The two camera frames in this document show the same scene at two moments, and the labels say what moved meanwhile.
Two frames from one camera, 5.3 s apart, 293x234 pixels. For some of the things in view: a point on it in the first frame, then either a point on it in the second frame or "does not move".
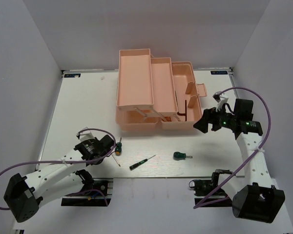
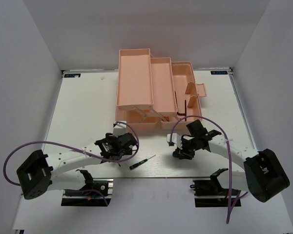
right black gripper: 210,115 → 182,153
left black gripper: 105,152 → 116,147
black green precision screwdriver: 139,164 does not move
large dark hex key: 185,113 does not move
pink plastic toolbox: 154,91 does not move
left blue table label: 76,75 does not move
